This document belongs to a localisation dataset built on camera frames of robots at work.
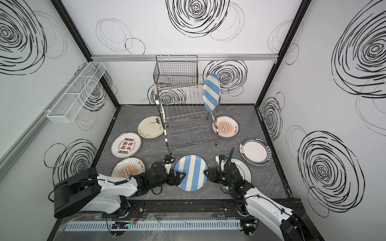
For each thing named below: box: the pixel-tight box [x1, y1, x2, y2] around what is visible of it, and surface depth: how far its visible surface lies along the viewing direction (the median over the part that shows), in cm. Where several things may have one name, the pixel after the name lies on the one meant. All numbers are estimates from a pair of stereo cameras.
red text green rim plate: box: [110, 132, 142, 159], surface depth 98 cm
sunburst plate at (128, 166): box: [110, 157, 146, 178], surface depth 88 cm
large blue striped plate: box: [202, 72, 221, 112], surface depth 81 cm
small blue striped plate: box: [173, 154, 209, 192], surface depth 86 cm
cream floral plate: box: [137, 115, 164, 140], surface depth 108 cm
